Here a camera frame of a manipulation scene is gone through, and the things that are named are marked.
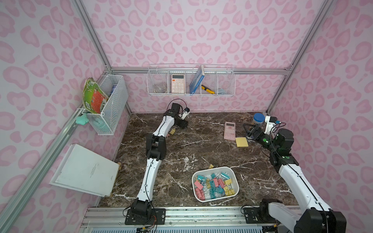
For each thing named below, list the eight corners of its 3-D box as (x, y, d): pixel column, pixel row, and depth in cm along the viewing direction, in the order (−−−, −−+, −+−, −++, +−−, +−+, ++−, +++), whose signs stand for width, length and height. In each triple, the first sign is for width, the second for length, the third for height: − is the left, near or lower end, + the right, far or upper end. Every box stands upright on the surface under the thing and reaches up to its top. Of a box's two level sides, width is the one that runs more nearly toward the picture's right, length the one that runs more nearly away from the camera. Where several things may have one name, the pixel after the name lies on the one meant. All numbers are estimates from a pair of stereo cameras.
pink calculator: (223, 139, 106) (223, 137, 104) (224, 122, 116) (224, 121, 114) (234, 141, 105) (235, 139, 103) (234, 124, 115) (235, 122, 113)
